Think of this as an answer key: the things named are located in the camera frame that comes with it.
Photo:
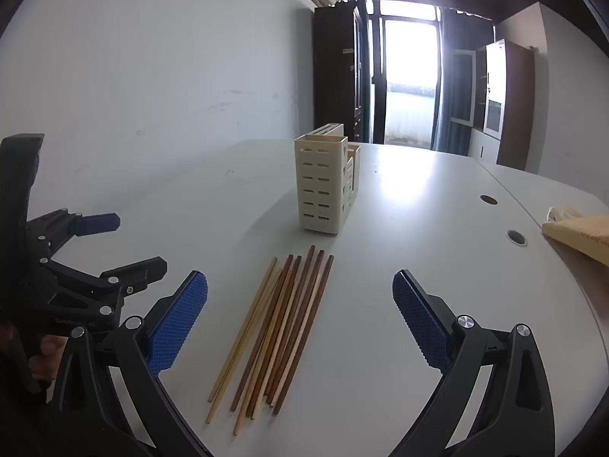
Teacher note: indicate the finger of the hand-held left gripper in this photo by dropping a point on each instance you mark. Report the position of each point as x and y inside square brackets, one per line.
[138, 271]
[95, 223]

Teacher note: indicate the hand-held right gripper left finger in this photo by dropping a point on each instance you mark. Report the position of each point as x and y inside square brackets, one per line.
[178, 323]

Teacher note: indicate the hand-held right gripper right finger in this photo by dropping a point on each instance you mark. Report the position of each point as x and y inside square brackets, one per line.
[418, 323]

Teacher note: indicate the bunch of wooden chopsticks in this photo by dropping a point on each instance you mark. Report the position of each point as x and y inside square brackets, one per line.
[285, 323]

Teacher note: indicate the cream plastic utensil holder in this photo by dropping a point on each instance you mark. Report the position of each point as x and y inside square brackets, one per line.
[319, 185]

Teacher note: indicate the person's left hand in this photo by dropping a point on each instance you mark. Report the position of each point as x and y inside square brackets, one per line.
[45, 362]

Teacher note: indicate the white plastic bag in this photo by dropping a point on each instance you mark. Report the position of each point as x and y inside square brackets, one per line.
[561, 212]

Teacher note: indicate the tan paper package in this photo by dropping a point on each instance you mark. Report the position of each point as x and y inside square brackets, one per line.
[585, 238]

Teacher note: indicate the brown cabinet with glass doors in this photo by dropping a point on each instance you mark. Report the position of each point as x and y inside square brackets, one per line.
[516, 104]

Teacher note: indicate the white framed glass door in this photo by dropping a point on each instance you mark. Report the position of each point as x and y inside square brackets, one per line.
[462, 85]

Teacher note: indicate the glass balcony door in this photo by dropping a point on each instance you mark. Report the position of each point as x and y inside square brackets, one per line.
[409, 81]

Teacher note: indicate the tall dark brown cabinet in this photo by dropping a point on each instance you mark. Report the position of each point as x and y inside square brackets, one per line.
[335, 71]

